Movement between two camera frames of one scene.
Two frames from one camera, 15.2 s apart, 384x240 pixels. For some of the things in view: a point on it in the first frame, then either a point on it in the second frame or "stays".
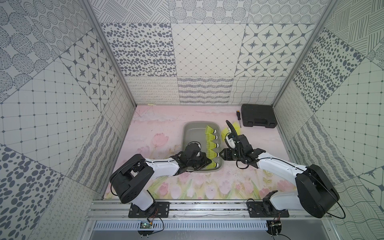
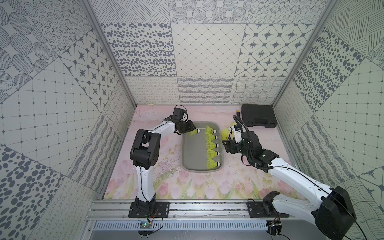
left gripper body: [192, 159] -> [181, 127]
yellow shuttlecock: [212, 165] stays
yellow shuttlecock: [211, 145] stays
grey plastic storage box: [196, 131] stays
